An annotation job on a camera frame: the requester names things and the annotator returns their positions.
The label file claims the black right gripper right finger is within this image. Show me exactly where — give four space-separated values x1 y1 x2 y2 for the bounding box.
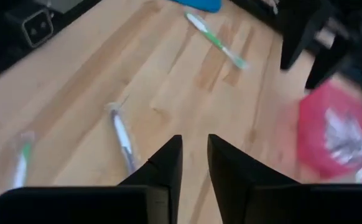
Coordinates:
207 133 362 224

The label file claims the green toothbrush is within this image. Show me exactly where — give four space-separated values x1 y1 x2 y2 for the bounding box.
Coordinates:
183 11 251 71
11 132 35 189

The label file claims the teal plastic lid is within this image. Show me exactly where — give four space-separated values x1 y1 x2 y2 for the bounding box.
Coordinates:
168 0 223 14

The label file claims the purple toothbrush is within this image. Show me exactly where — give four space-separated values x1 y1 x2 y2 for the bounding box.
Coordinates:
105 102 138 175
323 107 362 156

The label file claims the pink plastic bin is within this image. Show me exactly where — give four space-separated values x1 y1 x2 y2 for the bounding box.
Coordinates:
297 79 362 184

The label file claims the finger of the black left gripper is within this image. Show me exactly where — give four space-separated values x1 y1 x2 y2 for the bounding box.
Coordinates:
304 36 353 91
279 0 335 70

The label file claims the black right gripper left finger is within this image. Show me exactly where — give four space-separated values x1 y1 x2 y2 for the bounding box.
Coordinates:
0 134 183 224

